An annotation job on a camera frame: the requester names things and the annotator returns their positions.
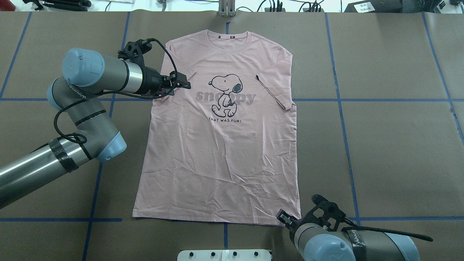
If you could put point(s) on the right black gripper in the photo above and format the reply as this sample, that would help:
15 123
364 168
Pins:
292 224

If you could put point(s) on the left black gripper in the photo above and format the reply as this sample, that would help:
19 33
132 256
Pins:
151 82

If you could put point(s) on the pink Snoopy t-shirt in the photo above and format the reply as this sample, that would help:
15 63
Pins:
226 149

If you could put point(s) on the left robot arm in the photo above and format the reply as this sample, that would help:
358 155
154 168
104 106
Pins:
85 129

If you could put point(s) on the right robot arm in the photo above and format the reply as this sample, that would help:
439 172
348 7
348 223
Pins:
316 241

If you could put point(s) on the black folded tripod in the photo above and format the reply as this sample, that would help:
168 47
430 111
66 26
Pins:
67 5

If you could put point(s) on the black power adapter box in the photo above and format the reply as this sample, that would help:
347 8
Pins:
360 7

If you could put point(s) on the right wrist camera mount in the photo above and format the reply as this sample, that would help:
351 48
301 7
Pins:
327 214

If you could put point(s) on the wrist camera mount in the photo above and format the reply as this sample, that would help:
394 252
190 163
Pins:
134 51
327 214

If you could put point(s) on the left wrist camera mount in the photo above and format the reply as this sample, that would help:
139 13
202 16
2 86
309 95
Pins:
134 51

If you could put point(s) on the white pedestal base plate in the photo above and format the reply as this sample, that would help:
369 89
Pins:
225 255

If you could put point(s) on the aluminium frame post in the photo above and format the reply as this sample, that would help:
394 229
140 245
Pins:
227 8

